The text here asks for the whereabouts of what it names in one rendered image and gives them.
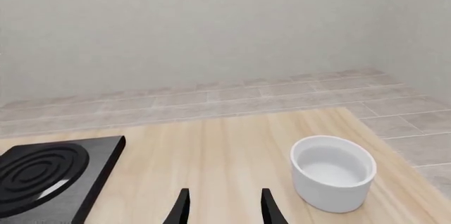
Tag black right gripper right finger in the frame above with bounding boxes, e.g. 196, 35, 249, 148
261, 188, 290, 224

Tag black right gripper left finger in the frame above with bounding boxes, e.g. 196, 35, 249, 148
162, 188, 191, 224

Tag white round bowl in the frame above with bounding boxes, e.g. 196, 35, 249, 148
290, 135, 378, 213

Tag flat black stove plate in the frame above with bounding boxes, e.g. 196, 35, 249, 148
0, 135, 127, 224

